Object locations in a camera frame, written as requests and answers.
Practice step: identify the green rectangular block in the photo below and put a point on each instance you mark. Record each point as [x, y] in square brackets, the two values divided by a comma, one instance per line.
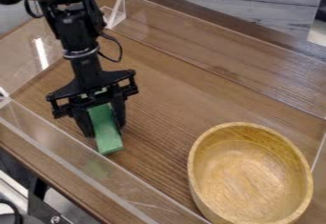
[107, 133]

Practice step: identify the clear acrylic front wall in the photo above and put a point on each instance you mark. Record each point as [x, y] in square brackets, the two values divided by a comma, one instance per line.
[93, 182]

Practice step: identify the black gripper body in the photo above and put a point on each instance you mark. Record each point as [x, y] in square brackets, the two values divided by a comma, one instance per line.
[92, 86]

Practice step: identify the clear acrylic corner bracket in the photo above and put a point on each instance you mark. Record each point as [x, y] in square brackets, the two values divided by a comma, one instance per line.
[113, 15]

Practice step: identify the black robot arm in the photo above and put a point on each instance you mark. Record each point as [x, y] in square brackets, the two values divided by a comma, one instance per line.
[76, 22]

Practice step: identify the brown wooden bowl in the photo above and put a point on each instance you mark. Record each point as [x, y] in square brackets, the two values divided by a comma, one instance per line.
[248, 176]

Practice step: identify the black table leg bracket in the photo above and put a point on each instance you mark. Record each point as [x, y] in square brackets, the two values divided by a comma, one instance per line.
[37, 208]

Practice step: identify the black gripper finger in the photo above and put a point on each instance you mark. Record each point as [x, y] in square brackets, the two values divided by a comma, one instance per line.
[117, 107]
[83, 120]

